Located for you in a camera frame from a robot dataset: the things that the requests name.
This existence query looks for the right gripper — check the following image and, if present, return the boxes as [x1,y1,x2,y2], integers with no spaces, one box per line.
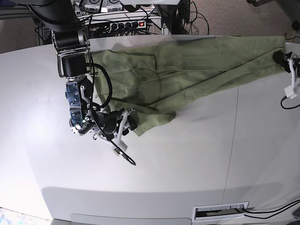
[97,109,138,137]

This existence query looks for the green T-shirt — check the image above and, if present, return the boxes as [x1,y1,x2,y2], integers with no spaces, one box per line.
[92,36,285,136]

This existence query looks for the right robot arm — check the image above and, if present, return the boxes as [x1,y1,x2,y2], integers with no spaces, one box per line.
[15,0,137,138]

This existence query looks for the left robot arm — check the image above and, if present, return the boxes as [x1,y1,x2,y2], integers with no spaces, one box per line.
[272,51,300,78]

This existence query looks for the black power strip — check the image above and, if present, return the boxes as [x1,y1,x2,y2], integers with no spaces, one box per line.
[88,21,150,38]

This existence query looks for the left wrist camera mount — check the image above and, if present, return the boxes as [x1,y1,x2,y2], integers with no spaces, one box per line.
[285,60,300,99]

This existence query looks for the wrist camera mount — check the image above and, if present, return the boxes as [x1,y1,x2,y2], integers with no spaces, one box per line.
[92,110,132,157]
[285,60,300,99]

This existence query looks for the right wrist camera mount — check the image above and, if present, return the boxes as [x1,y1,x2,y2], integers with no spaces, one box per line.
[92,110,132,157]

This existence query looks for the black camera cable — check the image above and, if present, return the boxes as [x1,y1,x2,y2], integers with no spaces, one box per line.
[86,53,137,166]
[280,96,300,110]

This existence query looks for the table cable grommet slot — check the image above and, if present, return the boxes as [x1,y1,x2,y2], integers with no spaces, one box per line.
[192,202,249,222]

